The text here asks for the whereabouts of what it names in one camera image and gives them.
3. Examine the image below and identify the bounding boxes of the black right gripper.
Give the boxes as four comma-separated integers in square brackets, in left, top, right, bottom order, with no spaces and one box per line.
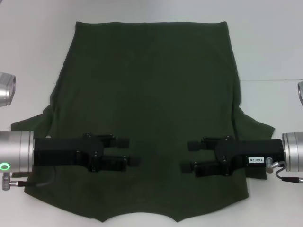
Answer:
[181,136,285,178]

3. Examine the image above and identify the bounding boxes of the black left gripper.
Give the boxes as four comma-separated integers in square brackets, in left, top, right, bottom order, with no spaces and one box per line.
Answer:
[34,133,141,173]

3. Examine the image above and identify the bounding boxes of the dark green shirt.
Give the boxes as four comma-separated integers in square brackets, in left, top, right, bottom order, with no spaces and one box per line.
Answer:
[10,21,276,224]

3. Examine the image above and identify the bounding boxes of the right arm cable with connector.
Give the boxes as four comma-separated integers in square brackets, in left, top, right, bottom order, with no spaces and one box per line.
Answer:
[265,157,303,184]

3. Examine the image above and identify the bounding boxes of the arm cable with connector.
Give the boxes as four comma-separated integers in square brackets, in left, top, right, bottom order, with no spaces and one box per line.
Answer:
[265,157,303,184]
[1,172,56,191]

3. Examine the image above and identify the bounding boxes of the left arm cable with connector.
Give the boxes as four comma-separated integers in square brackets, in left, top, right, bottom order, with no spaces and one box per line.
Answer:
[1,172,56,191]

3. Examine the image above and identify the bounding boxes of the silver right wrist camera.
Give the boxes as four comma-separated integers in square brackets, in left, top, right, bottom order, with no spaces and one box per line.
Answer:
[297,80,303,107]

